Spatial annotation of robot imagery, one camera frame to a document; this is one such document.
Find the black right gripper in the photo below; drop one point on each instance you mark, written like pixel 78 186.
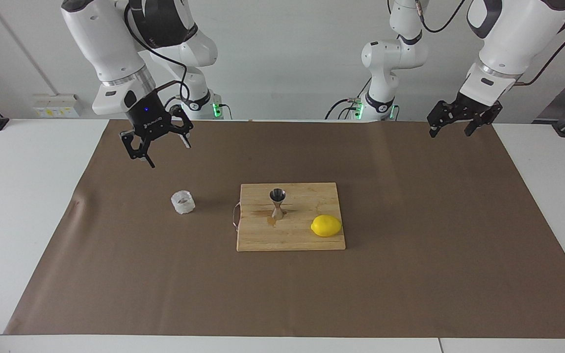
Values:
pixel 147 115

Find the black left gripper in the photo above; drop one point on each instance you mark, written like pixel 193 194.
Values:
pixel 474 109

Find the small clear glass cup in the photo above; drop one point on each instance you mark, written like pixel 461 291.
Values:
pixel 183 203

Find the steel double jigger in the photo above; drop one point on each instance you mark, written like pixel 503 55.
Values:
pixel 277 213

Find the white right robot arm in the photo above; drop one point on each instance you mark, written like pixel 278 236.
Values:
pixel 106 44

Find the brown paper mat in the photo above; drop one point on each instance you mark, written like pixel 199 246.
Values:
pixel 165 284

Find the wooden cutting board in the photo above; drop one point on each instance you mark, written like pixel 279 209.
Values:
pixel 292 235

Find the yellow lemon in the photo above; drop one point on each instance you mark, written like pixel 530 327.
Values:
pixel 326 226

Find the white wall socket strip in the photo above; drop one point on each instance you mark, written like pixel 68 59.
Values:
pixel 57 108

